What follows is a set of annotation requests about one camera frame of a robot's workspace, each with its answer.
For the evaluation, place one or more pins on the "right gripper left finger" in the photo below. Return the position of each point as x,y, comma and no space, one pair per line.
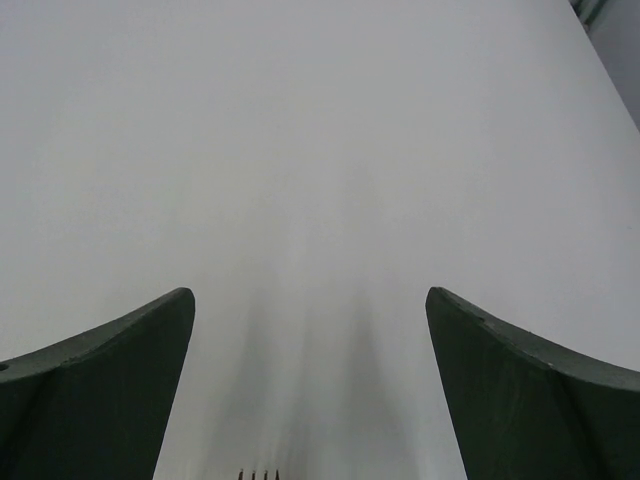
97,405

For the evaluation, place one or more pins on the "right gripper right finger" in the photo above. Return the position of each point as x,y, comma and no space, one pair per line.
523,407

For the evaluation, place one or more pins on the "copper fork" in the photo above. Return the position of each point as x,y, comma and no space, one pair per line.
254,474

